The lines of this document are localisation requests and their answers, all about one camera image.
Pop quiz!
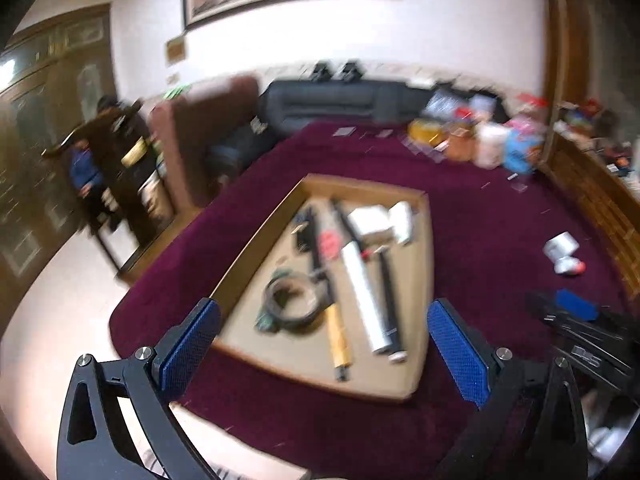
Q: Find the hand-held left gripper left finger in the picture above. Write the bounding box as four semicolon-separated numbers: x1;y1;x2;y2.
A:
56;297;222;480

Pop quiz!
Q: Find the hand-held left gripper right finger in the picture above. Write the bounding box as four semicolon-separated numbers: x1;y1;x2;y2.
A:
426;298;591;480

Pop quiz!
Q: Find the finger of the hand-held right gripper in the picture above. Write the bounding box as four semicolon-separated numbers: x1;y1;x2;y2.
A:
525;291;562;322
554;288;599;322

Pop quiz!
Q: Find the cardboard box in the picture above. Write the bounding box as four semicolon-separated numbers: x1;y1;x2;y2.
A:
210;173;432;404

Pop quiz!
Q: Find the black marker with grey caps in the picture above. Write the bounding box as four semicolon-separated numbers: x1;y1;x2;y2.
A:
374;246;407;364

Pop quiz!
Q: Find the black tape roll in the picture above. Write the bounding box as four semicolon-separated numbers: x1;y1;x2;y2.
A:
259;270;327;334

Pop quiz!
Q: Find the white tube with orange cap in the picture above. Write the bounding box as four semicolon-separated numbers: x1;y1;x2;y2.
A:
341;239;394;357

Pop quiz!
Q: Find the yellow handled craft knife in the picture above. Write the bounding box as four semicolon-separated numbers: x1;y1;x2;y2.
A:
302;205;355;382

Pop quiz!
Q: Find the white plastic cylinder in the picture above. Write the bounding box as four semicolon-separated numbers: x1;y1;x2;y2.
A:
389;201;417;247

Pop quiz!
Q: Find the small black labelled pen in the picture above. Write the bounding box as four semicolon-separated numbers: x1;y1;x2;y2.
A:
292;210;314;254

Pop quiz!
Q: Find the white power adapter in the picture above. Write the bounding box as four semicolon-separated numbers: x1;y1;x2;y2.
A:
346;204;397;237

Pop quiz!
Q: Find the black marker with red cap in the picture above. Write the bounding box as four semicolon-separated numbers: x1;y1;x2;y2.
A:
320;199;368;261

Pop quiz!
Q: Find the wooden brick pattern counter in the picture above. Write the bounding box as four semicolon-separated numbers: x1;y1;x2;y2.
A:
544;0;640;302

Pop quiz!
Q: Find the clear jar with blue label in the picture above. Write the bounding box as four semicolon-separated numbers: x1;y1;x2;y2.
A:
504;125;547;174

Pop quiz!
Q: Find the white plastic jar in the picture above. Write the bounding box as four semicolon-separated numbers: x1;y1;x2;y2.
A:
474;124;509;169

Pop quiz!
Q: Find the orange plastic jar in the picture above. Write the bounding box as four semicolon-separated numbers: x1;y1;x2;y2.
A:
446;124;477;162

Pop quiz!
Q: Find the yellow tape roll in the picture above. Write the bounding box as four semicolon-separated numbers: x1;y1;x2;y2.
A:
409;119;447;147

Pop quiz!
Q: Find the brown upholstered chair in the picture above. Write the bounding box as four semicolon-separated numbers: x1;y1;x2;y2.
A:
149;76;262;209

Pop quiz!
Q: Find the wooden cabinet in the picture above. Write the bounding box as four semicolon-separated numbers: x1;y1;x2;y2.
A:
0;4;119;282

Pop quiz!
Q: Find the black leather sofa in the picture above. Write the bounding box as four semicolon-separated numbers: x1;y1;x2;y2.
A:
206;77;417;172

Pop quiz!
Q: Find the golden wall plaque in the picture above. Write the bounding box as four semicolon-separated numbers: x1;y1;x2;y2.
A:
165;36;189;64

